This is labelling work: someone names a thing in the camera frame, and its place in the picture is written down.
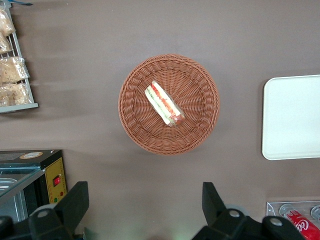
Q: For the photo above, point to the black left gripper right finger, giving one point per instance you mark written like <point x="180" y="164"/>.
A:
<point x="217" y="215"/>

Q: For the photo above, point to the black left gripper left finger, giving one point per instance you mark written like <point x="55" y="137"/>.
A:
<point x="70" y="205"/>

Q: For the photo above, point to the blue flat strip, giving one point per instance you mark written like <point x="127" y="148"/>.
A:
<point x="22" y="2"/>

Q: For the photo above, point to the clear acrylic bottle rack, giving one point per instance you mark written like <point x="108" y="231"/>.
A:
<point x="272" y="208"/>

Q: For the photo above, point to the stainless steel pan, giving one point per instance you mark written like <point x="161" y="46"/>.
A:
<point x="6" y="185"/>

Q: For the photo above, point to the cream plastic tray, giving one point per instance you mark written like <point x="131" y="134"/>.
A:
<point x="292" y="117"/>

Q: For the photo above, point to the triangle sandwich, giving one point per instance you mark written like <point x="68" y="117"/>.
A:
<point x="163" y="103"/>

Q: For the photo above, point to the round brown wicker basket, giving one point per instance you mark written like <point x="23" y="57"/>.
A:
<point x="195" y="130"/>

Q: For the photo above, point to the black glass food warmer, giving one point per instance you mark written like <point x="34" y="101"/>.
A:
<point x="53" y="172"/>

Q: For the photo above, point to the clear bag of puffed snacks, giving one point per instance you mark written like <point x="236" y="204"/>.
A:
<point x="3" y="43"/>
<point x="15" y="93"/>
<point x="5" y="21"/>
<point x="11" y="70"/>

